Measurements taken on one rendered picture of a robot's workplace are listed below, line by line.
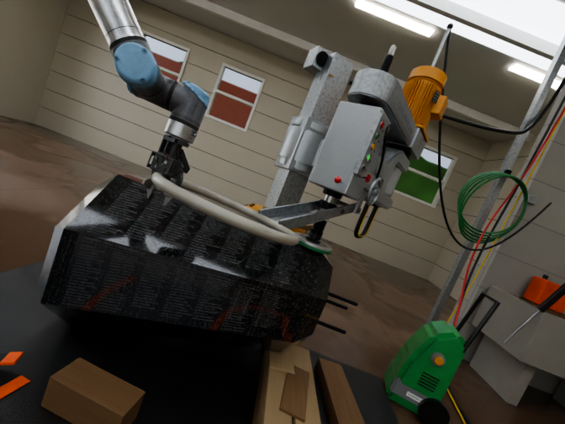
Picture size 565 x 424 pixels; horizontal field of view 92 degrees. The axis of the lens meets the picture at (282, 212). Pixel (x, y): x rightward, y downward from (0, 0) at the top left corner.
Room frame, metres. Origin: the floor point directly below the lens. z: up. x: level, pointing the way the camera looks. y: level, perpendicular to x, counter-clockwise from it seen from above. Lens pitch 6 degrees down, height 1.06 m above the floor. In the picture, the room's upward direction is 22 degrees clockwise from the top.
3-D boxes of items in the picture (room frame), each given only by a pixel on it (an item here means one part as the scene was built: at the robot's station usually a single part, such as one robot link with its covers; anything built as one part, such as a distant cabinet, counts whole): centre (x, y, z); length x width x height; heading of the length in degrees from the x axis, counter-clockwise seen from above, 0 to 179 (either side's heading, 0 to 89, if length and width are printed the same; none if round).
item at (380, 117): (1.29, -0.26, 1.35); 0.08 x 0.03 x 0.28; 146
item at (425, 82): (1.95, -0.58, 1.88); 0.31 x 0.28 x 0.40; 56
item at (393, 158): (1.73, -0.43, 1.28); 0.74 x 0.23 x 0.49; 146
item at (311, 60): (2.21, 0.18, 2.00); 0.20 x 0.18 x 0.15; 0
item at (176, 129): (0.87, 0.39, 1.08); 0.10 x 0.09 x 0.05; 86
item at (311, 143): (2.13, -0.15, 1.34); 0.74 x 0.34 x 0.25; 68
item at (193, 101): (0.87, 0.39, 1.17); 0.10 x 0.09 x 0.12; 106
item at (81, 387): (0.90, 0.38, 0.07); 0.30 x 0.12 x 0.12; 84
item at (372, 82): (1.70, -0.40, 1.60); 0.96 x 0.25 x 0.17; 146
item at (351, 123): (1.48, -0.25, 1.30); 0.36 x 0.22 x 0.45; 146
